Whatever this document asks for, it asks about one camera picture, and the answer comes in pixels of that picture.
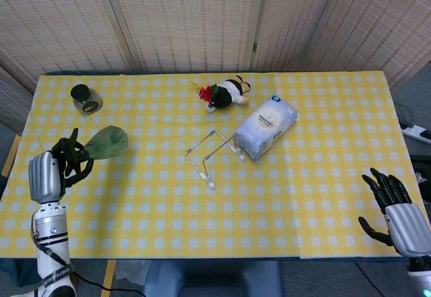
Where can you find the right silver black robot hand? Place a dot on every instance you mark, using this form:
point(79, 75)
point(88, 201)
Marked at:
point(407, 226)

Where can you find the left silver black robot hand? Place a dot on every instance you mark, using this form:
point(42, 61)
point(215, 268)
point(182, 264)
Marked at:
point(43, 175)

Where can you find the green glass bottle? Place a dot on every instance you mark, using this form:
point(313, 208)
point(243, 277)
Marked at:
point(107, 142)

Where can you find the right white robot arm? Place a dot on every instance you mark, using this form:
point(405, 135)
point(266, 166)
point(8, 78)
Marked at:
point(419, 276)

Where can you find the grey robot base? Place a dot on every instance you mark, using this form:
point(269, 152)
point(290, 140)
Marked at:
point(215, 280)

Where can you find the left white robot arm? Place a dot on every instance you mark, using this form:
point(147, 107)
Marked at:
point(50, 236)

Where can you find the yellow floor tape strip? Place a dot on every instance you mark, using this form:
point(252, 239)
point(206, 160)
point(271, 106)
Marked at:
point(10, 157)
point(108, 276)

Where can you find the glass jar black lid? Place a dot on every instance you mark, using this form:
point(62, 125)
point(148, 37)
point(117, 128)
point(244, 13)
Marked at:
point(88, 103)

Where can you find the white power strip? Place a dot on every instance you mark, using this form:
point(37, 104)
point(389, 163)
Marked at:
point(417, 133)

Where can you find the blue wet wipes pack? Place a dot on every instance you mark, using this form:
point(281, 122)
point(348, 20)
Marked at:
point(266, 125)

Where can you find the yellow white checked tablecloth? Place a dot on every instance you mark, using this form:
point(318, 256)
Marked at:
point(215, 216)

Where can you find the colourful feather shuttlecock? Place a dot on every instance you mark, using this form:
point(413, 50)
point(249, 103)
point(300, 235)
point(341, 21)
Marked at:
point(205, 93)

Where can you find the black white plush toy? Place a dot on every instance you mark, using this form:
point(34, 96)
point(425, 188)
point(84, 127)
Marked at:
point(224, 96)

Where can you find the woven folding screen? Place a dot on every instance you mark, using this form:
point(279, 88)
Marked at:
point(188, 21)

